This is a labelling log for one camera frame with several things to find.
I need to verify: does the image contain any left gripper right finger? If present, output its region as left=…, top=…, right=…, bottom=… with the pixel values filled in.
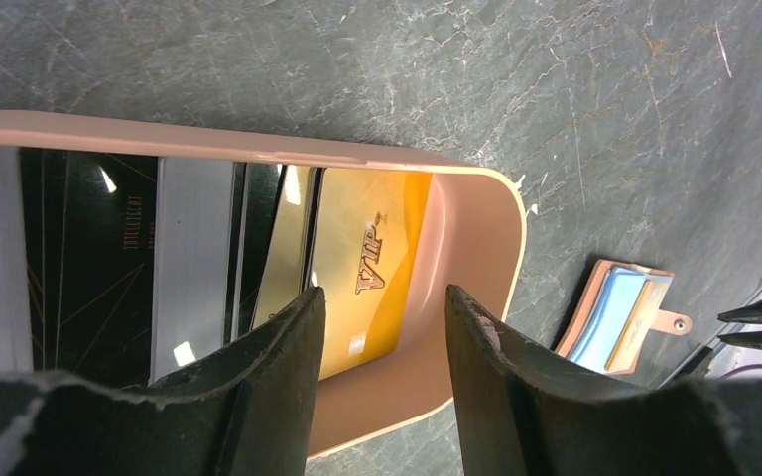
left=444, top=285, right=762, bottom=475

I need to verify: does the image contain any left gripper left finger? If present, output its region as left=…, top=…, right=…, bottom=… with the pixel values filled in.
left=0, top=287, right=325, bottom=475

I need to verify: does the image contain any orange credit card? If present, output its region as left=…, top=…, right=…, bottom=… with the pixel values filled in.
left=603, top=274, right=688, bottom=374

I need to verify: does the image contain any blue credit card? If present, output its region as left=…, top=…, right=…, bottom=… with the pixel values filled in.
left=568, top=267, right=647, bottom=373

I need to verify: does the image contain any tan leather card holder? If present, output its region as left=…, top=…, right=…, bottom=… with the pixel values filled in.
left=555, top=259, right=693, bottom=375

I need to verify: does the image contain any pink oval tray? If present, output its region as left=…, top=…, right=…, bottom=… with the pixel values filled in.
left=0, top=110, right=527, bottom=460

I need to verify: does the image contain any gold credit card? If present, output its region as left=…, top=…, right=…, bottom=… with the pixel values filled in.
left=311, top=169, right=433, bottom=379

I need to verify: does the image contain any silver credit card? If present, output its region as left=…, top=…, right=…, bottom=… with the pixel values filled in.
left=150, top=157, right=234, bottom=382

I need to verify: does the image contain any black credit card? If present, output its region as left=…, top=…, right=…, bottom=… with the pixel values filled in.
left=19, top=148, right=159, bottom=388

